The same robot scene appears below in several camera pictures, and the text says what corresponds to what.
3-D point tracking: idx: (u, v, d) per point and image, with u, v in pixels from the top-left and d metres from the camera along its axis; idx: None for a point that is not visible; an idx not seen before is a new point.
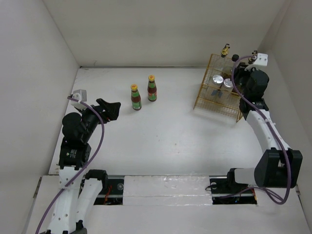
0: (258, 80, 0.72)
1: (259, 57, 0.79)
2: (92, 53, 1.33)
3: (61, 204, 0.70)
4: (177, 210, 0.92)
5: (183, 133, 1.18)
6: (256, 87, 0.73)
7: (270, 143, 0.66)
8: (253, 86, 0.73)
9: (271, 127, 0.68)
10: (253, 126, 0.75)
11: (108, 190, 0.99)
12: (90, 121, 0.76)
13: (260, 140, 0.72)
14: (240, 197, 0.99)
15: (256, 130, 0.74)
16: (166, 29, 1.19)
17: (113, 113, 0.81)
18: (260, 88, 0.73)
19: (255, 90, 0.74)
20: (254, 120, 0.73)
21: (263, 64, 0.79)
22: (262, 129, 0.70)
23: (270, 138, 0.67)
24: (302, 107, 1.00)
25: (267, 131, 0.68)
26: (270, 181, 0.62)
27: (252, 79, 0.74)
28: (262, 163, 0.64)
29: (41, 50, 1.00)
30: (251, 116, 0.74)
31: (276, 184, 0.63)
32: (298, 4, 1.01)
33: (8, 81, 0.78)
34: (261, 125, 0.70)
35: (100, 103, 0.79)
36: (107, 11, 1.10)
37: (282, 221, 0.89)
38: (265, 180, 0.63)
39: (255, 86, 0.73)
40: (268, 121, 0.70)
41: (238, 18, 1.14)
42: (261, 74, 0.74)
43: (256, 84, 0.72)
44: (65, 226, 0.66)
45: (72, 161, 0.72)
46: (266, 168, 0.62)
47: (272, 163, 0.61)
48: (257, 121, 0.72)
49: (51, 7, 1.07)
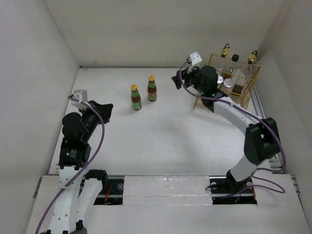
0: (209, 73, 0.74)
1: (192, 57, 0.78)
2: (92, 53, 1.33)
3: (61, 204, 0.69)
4: (177, 210, 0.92)
5: (183, 133, 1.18)
6: (211, 82, 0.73)
7: (245, 121, 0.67)
8: (207, 81, 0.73)
9: (238, 108, 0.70)
10: (223, 113, 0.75)
11: (108, 190, 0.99)
12: (90, 121, 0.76)
13: (234, 123, 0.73)
14: (240, 197, 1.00)
15: (225, 116, 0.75)
16: (166, 29, 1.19)
17: (104, 114, 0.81)
18: (214, 81, 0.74)
19: (210, 84, 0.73)
20: (220, 107, 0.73)
21: (199, 61, 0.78)
22: (233, 113, 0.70)
23: (243, 117, 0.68)
24: (302, 107, 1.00)
25: (238, 113, 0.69)
26: (263, 154, 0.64)
27: (204, 75, 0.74)
28: (247, 143, 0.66)
29: (41, 50, 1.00)
30: (216, 106, 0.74)
31: (268, 155, 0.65)
32: (298, 4, 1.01)
33: (8, 81, 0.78)
34: (229, 110, 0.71)
35: (93, 105, 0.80)
36: (106, 11, 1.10)
37: (283, 221, 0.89)
38: (258, 156, 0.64)
39: (209, 80, 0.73)
40: (234, 104, 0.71)
41: (238, 18, 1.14)
42: (209, 68, 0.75)
43: (209, 78, 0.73)
44: (65, 226, 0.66)
45: (72, 161, 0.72)
46: (254, 145, 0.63)
47: (257, 137, 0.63)
48: (224, 107, 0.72)
49: (51, 7, 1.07)
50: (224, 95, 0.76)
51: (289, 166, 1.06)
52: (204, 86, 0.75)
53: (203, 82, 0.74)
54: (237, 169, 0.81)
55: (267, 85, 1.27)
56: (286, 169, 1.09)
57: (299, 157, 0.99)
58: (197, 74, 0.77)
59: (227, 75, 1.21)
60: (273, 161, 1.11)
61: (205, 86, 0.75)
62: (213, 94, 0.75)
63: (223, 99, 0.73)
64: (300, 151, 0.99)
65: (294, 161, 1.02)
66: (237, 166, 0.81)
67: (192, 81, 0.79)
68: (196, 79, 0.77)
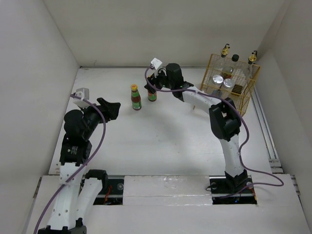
0: (172, 68, 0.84)
1: (153, 63, 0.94)
2: (92, 53, 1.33)
3: (61, 201, 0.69)
4: (177, 210, 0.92)
5: (182, 133, 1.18)
6: (175, 74, 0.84)
7: (208, 104, 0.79)
8: (173, 74, 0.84)
9: (203, 94, 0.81)
10: (191, 101, 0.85)
11: (108, 190, 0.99)
12: (91, 119, 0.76)
13: (201, 107, 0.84)
14: (240, 197, 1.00)
15: (193, 103, 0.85)
16: (166, 29, 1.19)
17: (112, 113, 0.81)
18: (178, 73, 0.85)
19: (176, 77, 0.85)
20: (188, 95, 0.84)
21: (160, 65, 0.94)
22: (198, 99, 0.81)
23: (206, 100, 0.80)
24: (302, 107, 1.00)
25: (203, 98, 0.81)
26: (226, 128, 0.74)
27: (168, 70, 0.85)
28: (212, 121, 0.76)
29: (41, 50, 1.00)
30: (185, 96, 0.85)
31: (231, 129, 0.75)
32: (297, 5, 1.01)
33: (8, 80, 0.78)
34: (195, 96, 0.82)
35: (100, 103, 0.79)
36: (106, 11, 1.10)
37: (283, 221, 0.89)
38: (223, 130, 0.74)
39: (173, 74, 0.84)
40: (198, 91, 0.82)
41: (238, 18, 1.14)
42: (172, 64, 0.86)
43: (173, 72, 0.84)
44: (65, 222, 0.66)
45: (73, 157, 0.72)
46: (217, 122, 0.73)
47: (219, 113, 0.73)
48: (191, 95, 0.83)
49: (52, 7, 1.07)
50: (190, 85, 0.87)
51: (289, 166, 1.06)
52: (172, 81, 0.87)
53: (170, 77, 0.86)
54: (227, 165, 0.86)
55: (266, 85, 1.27)
56: (286, 169, 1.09)
57: (299, 157, 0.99)
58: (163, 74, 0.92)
59: (227, 75, 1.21)
60: (273, 161, 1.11)
61: (173, 80, 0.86)
62: (181, 86, 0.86)
63: (189, 88, 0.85)
64: (300, 151, 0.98)
65: (294, 161, 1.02)
66: (226, 162, 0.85)
67: (163, 82, 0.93)
68: (164, 78, 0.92)
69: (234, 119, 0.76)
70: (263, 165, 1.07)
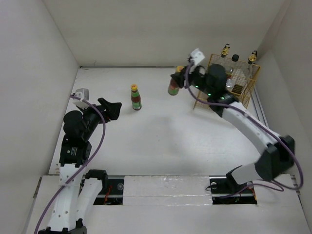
0: (218, 73, 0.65)
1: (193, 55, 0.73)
2: (92, 53, 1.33)
3: (61, 202, 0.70)
4: (177, 210, 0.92)
5: (182, 133, 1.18)
6: (219, 84, 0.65)
7: (263, 139, 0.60)
8: (215, 82, 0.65)
9: (255, 121, 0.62)
10: (232, 120, 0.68)
11: (108, 190, 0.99)
12: (91, 120, 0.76)
13: (245, 134, 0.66)
14: (240, 196, 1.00)
15: (234, 124, 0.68)
16: (166, 29, 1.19)
17: (113, 113, 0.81)
18: (222, 82, 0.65)
19: (220, 86, 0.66)
20: (231, 114, 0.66)
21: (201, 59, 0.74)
22: (247, 126, 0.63)
23: (260, 132, 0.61)
24: (302, 107, 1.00)
25: (254, 127, 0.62)
26: (276, 172, 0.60)
27: (211, 75, 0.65)
28: (260, 160, 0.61)
29: (41, 50, 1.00)
30: (225, 113, 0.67)
31: (281, 171, 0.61)
32: (297, 5, 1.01)
33: (8, 81, 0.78)
34: (243, 121, 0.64)
35: (101, 103, 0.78)
36: (106, 11, 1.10)
37: (282, 221, 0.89)
38: (271, 174, 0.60)
39: (216, 82, 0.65)
40: (248, 115, 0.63)
41: (238, 18, 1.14)
42: (217, 67, 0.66)
43: (218, 79, 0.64)
44: (65, 223, 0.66)
45: (73, 158, 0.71)
46: (269, 165, 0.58)
47: (274, 157, 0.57)
48: (236, 117, 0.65)
49: (52, 7, 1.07)
50: (234, 100, 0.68)
51: None
52: (212, 87, 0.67)
53: (210, 84, 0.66)
54: (241, 176, 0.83)
55: (266, 85, 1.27)
56: None
57: (299, 157, 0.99)
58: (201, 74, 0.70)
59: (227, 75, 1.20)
60: None
61: (213, 88, 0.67)
62: (222, 97, 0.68)
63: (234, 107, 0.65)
64: (301, 151, 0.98)
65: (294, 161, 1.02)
66: (239, 170, 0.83)
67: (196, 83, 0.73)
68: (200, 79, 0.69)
69: (287, 163, 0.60)
70: None
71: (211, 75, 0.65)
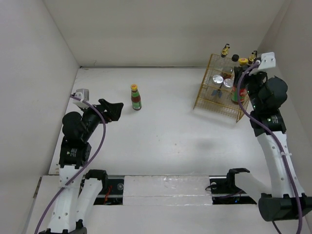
0: (275, 91, 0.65)
1: (263, 58, 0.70)
2: (92, 53, 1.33)
3: (61, 204, 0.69)
4: (177, 210, 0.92)
5: (182, 133, 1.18)
6: (272, 101, 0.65)
7: (282, 185, 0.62)
8: (270, 99, 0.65)
9: (286, 165, 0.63)
10: (264, 148, 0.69)
11: (108, 190, 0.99)
12: (90, 121, 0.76)
13: (269, 168, 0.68)
14: (240, 196, 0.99)
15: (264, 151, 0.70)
16: (166, 29, 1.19)
17: (114, 114, 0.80)
18: (277, 101, 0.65)
19: (272, 103, 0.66)
20: (266, 143, 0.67)
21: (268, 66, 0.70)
22: (277, 163, 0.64)
23: (284, 178, 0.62)
24: (302, 108, 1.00)
25: (282, 169, 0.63)
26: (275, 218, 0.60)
27: (267, 90, 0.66)
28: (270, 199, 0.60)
29: (41, 50, 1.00)
30: (263, 137, 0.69)
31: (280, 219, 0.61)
32: (298, 5, 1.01)
33: (8, 81, 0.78)
34: (275, 157, 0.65)
35: (102, 104, 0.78)
36: (106, 11, 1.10)
37: (282, 221, 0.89)
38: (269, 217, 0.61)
39: (270, 98, 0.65)
40: (284, 156, 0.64)
41: (238, 18, 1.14)
42: (277, 84, 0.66)
43: (272, 96, 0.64)
44: (65, 224, 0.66)
45: (73, 159, 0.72)
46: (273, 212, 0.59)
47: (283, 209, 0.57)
48: (270, 147, 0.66)
49: (51, 7, 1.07)
50: (280, 128, 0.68)
51: None
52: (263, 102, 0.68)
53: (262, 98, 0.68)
54: (242, 182, 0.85)
55: None
56: None
57: (299, 157, 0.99)
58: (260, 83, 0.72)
59: (227, 75, 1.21)
60: None
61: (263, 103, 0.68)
62: (268, 118, 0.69)
63: (274, 139, 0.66)
64: (301, 151, 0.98)
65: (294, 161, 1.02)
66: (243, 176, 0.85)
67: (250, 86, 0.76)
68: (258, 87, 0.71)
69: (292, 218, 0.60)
70: (263, 165, 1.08)
71: (268, 89, 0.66)
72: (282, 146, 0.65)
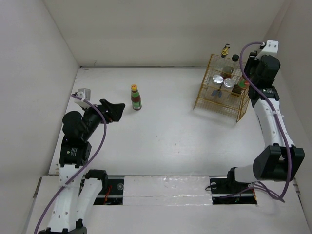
0: (269, 62, 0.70)
1: (267, 43, 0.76)
2: (92, 54, 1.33)
3: (61, 203, 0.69)
4: (177, 210, 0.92)
5: (182, 133, 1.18)
6: (266, 71, 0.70)
7: (274, 137, 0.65)
8: (265, 69, 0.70)
9: (278, 121, 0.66)
10: (259, 114, 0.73)
11: (108, 190, 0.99)
12: (91, 121, 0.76)
13: (263, 130, 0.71)
14: (240, 197, 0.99)
15: (259, 117, 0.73)
16: (166, 30, 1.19)
17: (115, 115, 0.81)
18: (271, 72, 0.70)
19: (265, 74, 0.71)
20: (261, 107, 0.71)
21: (271, 50, 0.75)
22: (269, 121, 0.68)
23: (275, 131, 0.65)
24: (302, 107, 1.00)
25: (274, 125, 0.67)
26: (268, 174, 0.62)
27: (262, 63, 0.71)
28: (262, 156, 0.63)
29: (41, 50, 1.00)
30: (258, 104, 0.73)
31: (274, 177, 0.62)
32: (297, 5, 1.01)
33: (8, 81, 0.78)
34: (267, 117, 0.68)
35: (104, 103, 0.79)
36: (106, 12, 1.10)
37: (282, 221, 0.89)
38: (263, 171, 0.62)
39: (264, 69, 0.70)
40: (276, 114, 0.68)
41: (238, 18, 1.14)
42: (270, 58, 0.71)
43: (266, 67, 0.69)
44: (64, 224, 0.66)
45: (73, 159, 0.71)
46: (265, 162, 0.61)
47: (273, 159, 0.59)
48: (264, 110, 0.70)
49: (52, 7, 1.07)
50: (275, 95, 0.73)
51: None
52: (258, 75, 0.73)
53: (258, 72, 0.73)
54: (241, 175, 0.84)
55: None
56: None
57: None
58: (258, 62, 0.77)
59: (227, 75, 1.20)
60: None
61: (259, 76, 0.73)
62: (264, 89, 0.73)
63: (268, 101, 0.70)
64: None
65: None
66: (242, 168, 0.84)
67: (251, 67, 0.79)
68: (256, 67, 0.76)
69: (284, 171, 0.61)
70: None
71: (262, 62, 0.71)
72: (275, 108, 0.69)
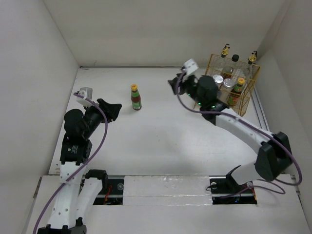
0: (207, 84, 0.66)
1: (187, 65, 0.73)
2: (93, 54, 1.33)
3: (61, 200, 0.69)
4: (177, 210, 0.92)
5: (183, 133, 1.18)
6: (211, 93, 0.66)
7: (256, 138, 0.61)
8: (207, 92, 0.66)
9: (246, 123, 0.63)
10: (225, 126, 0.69)
11: (108, 190, 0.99)
12: (92, 119, 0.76)
13: (239, 137, 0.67)
14: (240, 196, 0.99)
15: (226, 128, 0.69)
16: (166, 30, 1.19)
17: (111, 114, 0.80)
18: (214, 91, 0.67)
19: (210, 95, 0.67)
20: (223, 120, 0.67)
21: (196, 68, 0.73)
22: (241, 128, 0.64)
23: (253, 133, 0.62)
24: (302, 107, 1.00)
25: (245, 128, 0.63)
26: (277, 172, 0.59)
27: (201, 87, 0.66)
28: (260, 161, 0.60)
29: (40, 50, 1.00)
30: (217, 119, 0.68)
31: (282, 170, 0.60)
32: (297, 5, 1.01)
33: (7, 80, 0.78)
34: (235, 125, 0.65)
35: (102, 104, 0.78)
36: (106, 11, 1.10)
37: (282, 221, 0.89)
38: (273, 174, 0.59)
39: (208, 92, 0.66)
40: (240, 118, 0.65)
41: (238, 19, 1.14)
42: (205, 78, 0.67)
43: (209, 90, 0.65)
44: (64, 221, 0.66)
45: (73, 156, 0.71)
46: (269, 165, 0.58)
47: (271, 157, 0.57)
48: (228, 121, 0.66)
49: (51, 6, 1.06)
50: (224, 105, 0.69)
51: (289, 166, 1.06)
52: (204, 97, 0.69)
53: (202, 93, 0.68)
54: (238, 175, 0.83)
55: (267, 86, 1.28)
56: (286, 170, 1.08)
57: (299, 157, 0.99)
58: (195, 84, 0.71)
59: (227, 75, 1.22)
60: None
61: (204, 97, 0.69)
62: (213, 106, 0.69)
63: (224, 112, 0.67)
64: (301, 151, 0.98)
65: None
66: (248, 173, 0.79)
67: (189, 90, 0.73)
68: (194, 88, 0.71)
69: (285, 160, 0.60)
70: None
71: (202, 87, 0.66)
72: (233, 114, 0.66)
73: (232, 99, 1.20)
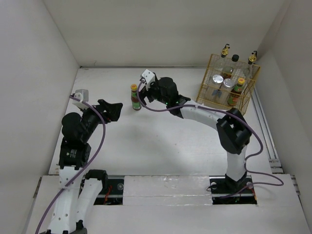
0: (167, 84, 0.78)
1: (144, 75, 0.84)
2: (92, 53, 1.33)
3: (61, 204, 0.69)
4: (177, 210, 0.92)
5: (183, 133, 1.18)
6: (171, 90, 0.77)
7: (213, 117, 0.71)
8: (168, 90, 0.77)
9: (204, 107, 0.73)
10: (191, 116, 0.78)
11: (108, 190, 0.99)
12: (90, 121, 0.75)
13: (205, 123, 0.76)
14: (240, 197, 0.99)
15: (194, 118, 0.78)
16: (166, 30, 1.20)
17: (113, 114, 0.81)
18: (173, 87, 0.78)
19: (170, 92, 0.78)
20: (186, 111, 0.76)
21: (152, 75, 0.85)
22: (201, 114, 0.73)
23: (210, 114, 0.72)
24: (302, 107, 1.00)
25: (205, 111, 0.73)
26: (239, 143, 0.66)
27: (161, 87, 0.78)
28: (222, 137, 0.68)
29: (40, 50, 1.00)
30: (183, 111, 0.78)
31: (244, 141, 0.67)
32: (297, 5, 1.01)
33: (7, 81, 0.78)
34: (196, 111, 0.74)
35: (103, 104, 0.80)
36: (106, 12, 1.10)
37: (282, 221, 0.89)
38: (235, 146, 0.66)
39: (169, 89, 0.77)
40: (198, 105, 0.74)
41: (238, 19, 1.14)
42: (163, 79, 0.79)
43: (168, 87, 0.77)
44: (65, 226, 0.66)
45: (72, 161, 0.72)
46: (229, 138, 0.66)
47: (227, 128, 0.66)
48: (190, 110, 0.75)
49: (51, 7, 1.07)
50: (187, 99, 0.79)
51: (289, 166, 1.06)
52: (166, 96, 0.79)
53: (164, 94, 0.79)
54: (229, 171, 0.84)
55: (267, 86, 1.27)
56: (286, 170, 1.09)
57: (299, 157, 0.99)
58: (156, 87, 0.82)
59: (227, 75, 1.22)
60: (273, 161, 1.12)
61: (167, 97, 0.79)
62: (177, 102, 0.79)
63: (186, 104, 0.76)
64: (301, 151, 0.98)
65: (294, 161, 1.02)
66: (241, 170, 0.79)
67: (155, 95, 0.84)
68: (157, 91, 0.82)
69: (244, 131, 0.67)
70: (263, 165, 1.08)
71: (162, 86, 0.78)
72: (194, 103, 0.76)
73: (232, 99, 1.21)
